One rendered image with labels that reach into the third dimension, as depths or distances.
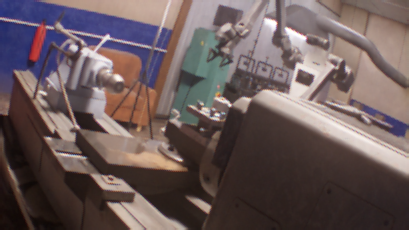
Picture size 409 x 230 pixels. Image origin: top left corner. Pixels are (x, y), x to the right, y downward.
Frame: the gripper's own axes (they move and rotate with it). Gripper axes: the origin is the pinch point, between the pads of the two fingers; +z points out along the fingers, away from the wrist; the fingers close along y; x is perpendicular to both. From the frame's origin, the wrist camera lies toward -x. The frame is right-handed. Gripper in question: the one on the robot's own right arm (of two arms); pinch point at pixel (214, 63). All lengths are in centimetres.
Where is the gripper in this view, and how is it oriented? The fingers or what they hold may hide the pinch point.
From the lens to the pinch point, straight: 229.3
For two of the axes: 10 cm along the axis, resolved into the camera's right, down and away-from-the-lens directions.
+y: 6.1, 3.2, -7.2
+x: 4.8, 5.7, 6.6
